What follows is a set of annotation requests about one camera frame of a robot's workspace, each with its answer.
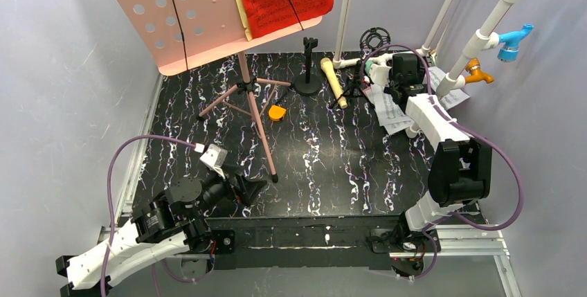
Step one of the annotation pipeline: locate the small black tripod stand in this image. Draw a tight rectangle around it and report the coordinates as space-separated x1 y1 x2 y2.
328 27 392 109

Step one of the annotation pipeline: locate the orange tape measure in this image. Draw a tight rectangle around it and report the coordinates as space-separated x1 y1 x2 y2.
268 105 287 122

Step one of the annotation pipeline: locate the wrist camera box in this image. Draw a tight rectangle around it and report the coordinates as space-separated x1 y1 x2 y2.
365 59 391 87
197 144 228 180

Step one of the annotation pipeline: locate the black microphone stand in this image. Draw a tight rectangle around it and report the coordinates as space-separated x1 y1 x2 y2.
293 37 321 96

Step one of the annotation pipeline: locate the yellow sheet music page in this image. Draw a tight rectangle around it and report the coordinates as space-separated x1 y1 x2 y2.
235 0 253 41

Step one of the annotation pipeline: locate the right robot arm base mount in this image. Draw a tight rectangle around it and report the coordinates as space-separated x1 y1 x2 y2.
366 226 441 281

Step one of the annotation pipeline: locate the white sheet music page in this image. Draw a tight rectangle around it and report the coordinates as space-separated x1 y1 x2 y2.
363 84 470 127
383 118 413 135

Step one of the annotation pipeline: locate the aluminium rail frame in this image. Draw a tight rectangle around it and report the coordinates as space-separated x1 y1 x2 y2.
85 56 523 297

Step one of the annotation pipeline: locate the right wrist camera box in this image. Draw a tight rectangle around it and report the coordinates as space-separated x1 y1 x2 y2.
365 59 391 87

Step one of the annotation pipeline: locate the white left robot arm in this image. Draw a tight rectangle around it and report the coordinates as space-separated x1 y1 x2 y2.
55 169 268 296

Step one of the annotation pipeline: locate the blue pipe fitting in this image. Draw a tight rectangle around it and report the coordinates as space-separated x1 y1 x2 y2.
497 24 534 62

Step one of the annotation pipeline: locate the cream yellow microphone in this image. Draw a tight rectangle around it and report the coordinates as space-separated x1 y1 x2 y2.
320 57 348 109

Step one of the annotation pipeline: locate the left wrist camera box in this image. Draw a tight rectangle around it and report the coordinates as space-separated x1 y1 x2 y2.
197 144 228 180

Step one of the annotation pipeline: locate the white PVC pipe frame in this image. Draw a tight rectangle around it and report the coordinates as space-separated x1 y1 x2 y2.
332 0 551 139

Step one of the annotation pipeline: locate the orange pipe fitting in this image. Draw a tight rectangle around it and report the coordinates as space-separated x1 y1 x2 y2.
465 58 494 84

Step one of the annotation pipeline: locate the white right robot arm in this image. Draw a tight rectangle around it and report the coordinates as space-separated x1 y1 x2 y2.
389 53 492 232

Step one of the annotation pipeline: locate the pink music stand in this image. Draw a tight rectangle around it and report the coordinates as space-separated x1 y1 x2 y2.
117 0 322 182

